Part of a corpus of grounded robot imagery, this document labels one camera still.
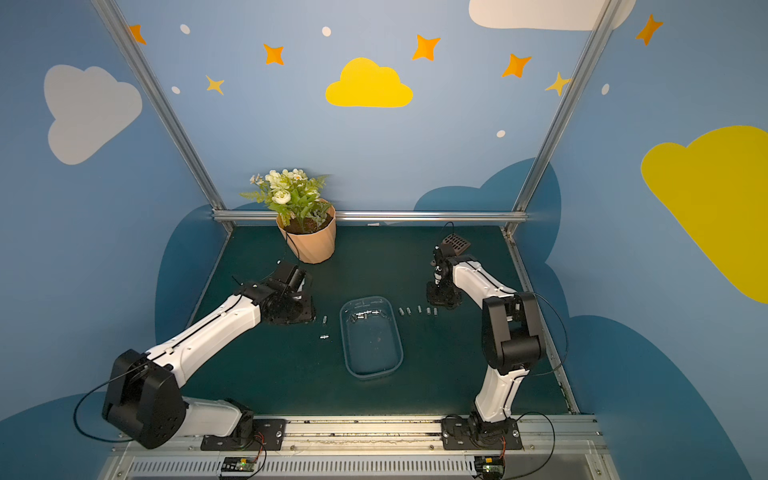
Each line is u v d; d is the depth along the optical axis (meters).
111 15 0.69
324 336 0.91
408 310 0.98
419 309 0.98
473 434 0.67
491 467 0.73
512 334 0.50
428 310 0.97
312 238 0.96
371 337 0.91
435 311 0.97
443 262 0.71
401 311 0.98
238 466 0.72
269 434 0.75
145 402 0.41
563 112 0.87
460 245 1.14
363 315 0.96
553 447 0.72
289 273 0.67
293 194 0.88
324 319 0.95
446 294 0.82
